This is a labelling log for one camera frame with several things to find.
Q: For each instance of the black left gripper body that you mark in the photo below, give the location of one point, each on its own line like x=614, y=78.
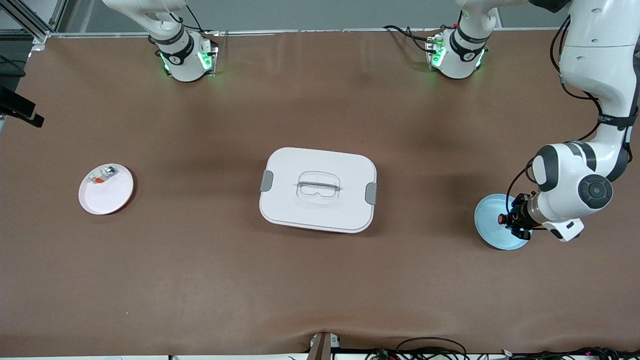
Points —
x=521, y=214

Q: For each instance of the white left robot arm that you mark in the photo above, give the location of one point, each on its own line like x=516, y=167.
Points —
x=595, y=50

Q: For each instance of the white lidded storage box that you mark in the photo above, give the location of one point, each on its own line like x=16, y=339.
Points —
x=340, y=215

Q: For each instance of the light blue round plate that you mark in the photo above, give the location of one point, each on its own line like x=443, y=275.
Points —
x=487, y=220

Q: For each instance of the pink round plate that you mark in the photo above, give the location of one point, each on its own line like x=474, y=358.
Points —
x=107, y=200

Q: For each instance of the brown table mat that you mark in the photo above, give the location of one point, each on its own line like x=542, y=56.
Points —
x=200, y=275

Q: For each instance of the aluminium frame profile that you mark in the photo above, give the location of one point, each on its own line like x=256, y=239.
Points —
x=37, y=34

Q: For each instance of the brown camera mount bracket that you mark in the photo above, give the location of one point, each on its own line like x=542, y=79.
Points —
x=322, y=347

